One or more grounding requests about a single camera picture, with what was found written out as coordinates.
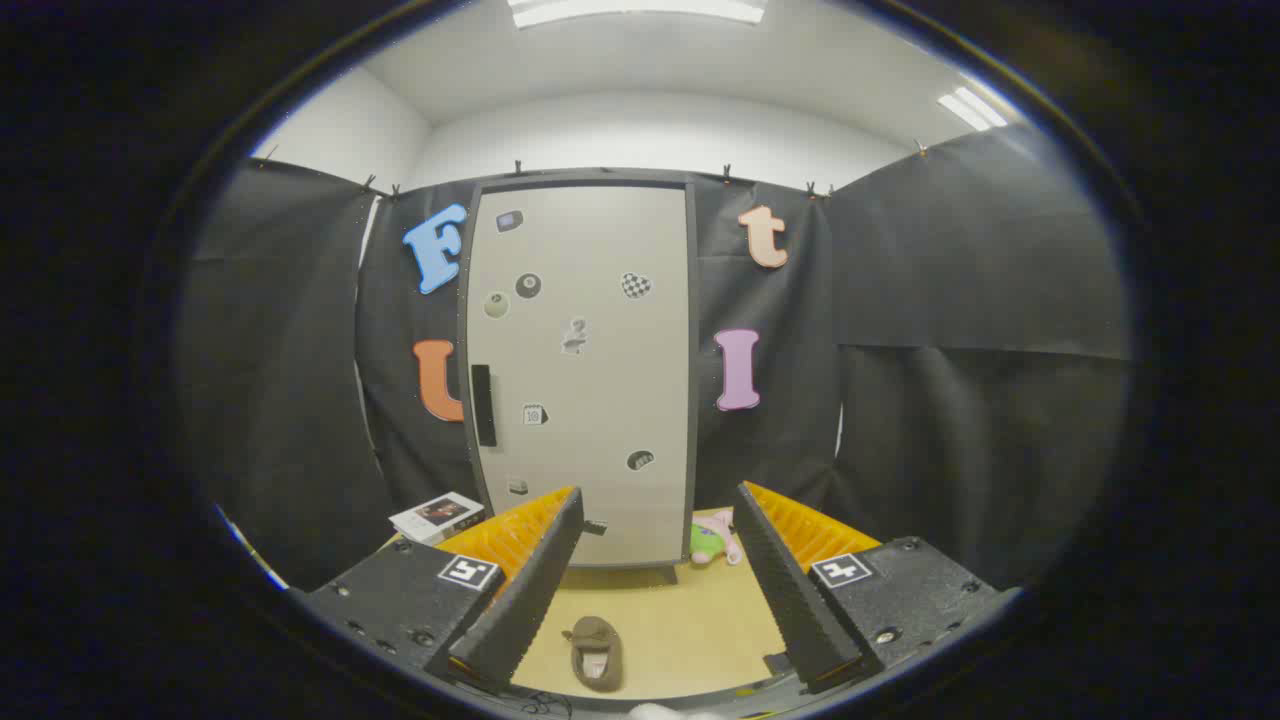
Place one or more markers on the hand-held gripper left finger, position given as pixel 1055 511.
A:
pixel 530 610

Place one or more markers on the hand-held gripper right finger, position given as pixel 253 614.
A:
pixel 795 600

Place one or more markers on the brown fuzzy slipper shoe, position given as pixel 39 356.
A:
pixel 597 640

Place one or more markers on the grey shoe cabinet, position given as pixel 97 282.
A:
pixel 692 350

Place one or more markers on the pink and green plush toy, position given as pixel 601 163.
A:
pixel 708 542

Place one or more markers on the white book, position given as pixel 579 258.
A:
pixel 435 515

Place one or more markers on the black backdrop cloth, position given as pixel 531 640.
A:
pixel 950 300

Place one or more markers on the small ceiling light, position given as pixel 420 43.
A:
pixel 972 108

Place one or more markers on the long ceiling light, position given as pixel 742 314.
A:
pixel 640 10

